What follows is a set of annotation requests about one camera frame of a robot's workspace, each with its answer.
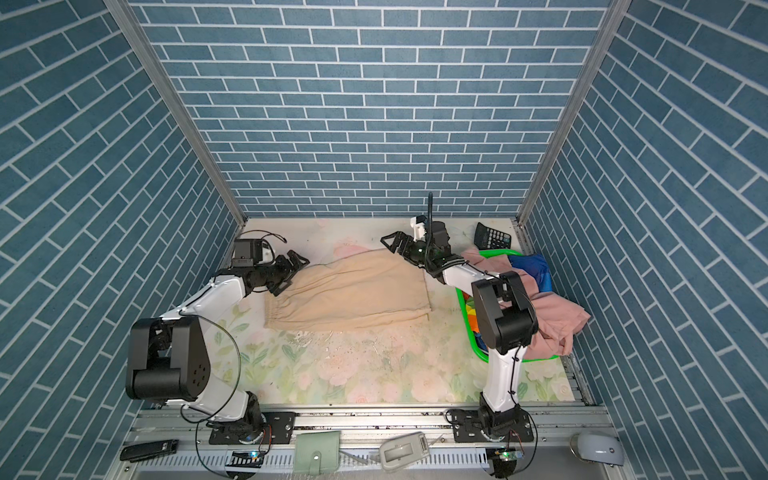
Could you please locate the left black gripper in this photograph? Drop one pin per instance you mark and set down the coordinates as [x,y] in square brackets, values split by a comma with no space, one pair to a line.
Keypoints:
[286,268]

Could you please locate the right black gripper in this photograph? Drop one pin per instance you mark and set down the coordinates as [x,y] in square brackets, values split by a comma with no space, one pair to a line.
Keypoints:
[401,238]

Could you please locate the beige drawstring shorts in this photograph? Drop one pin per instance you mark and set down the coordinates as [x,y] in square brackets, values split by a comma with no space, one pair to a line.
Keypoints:
[365,290]

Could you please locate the green plastic basket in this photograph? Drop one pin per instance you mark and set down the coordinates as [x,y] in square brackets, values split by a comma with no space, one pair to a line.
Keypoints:
[543,347]

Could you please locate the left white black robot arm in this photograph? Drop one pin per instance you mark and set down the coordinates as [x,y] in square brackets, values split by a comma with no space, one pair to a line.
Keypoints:
[168,360]

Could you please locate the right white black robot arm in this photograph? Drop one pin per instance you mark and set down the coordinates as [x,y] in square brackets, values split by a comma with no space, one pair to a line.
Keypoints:
[507,322]

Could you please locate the colourful patterned shorts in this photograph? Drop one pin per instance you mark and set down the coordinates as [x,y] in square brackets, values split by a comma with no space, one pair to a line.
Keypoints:
[478,344]

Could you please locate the pink shorts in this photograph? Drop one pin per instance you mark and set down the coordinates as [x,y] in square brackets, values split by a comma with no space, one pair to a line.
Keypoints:
[558,317]

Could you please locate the black calculator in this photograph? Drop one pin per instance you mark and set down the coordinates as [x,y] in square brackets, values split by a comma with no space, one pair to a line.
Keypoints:
[487,238]

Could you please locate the light green wallet pouch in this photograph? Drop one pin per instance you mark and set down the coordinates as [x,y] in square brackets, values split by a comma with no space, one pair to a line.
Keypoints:
[317,453]

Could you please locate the left circuit board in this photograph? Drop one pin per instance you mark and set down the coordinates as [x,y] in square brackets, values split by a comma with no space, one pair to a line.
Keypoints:
[244,465]

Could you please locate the circuit board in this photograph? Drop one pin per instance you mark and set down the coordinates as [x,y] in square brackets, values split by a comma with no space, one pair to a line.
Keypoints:
[244,465]
[503,461]

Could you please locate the black remote control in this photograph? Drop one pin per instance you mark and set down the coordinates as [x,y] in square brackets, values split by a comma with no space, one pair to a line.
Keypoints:
[148,450]

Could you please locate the right circuit board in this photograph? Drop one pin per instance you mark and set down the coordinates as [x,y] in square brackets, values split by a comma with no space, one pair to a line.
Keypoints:
[503,461]

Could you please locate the white computer mouse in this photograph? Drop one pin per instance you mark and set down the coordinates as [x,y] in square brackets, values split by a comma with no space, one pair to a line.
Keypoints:
[596,447]

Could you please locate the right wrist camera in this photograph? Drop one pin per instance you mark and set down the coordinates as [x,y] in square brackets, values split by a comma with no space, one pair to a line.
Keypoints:
[436,230]

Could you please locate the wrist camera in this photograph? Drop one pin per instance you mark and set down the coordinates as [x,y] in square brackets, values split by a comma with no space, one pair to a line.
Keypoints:
[251,252]
[436,230]

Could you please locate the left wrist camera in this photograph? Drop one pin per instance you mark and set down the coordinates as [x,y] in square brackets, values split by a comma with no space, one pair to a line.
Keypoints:
[251,252]

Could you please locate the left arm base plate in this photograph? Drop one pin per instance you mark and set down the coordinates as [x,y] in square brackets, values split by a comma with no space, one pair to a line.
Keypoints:
[275,428]

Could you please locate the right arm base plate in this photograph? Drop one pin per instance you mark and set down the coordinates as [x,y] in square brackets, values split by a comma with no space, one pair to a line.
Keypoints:
[472,426]

